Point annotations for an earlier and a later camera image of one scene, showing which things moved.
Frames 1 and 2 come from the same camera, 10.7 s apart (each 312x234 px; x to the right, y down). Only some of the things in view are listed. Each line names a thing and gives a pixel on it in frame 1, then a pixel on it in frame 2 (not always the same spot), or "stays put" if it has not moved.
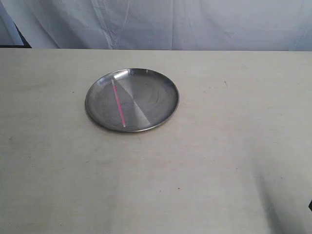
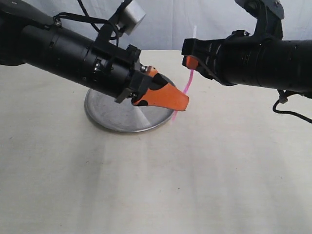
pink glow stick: (122, 119) to (191, 77)
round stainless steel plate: (146, 98) stays put
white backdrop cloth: (266, 25) stays put
